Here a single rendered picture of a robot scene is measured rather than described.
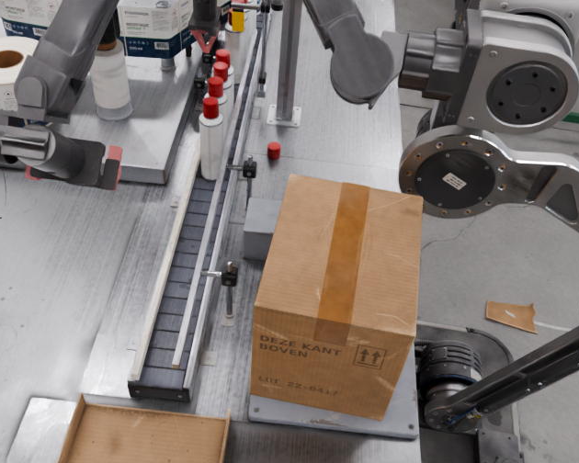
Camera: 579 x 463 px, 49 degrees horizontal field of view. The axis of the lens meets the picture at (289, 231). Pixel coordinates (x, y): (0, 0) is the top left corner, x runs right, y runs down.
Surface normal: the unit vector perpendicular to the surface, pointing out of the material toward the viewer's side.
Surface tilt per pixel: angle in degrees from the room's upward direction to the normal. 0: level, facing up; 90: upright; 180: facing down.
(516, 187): 90
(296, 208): 0
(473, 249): 0
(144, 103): 0
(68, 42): 40
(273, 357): 90
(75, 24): 47
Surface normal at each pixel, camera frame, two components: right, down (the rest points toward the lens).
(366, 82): -0.08, 0.12
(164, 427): 0.07, -0.68
